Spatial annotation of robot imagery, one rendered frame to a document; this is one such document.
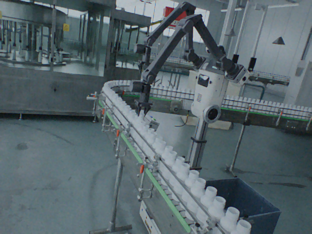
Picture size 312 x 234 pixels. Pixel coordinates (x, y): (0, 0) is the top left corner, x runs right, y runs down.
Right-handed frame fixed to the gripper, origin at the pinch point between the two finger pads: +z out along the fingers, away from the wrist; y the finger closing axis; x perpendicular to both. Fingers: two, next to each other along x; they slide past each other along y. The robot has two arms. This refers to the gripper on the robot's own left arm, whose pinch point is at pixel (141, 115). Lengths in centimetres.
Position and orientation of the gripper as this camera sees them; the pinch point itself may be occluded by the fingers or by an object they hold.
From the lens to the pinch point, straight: 153.0
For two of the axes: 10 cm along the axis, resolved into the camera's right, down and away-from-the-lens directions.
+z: -1.9, 9.4, 2.8
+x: -3.9, -3.3, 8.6
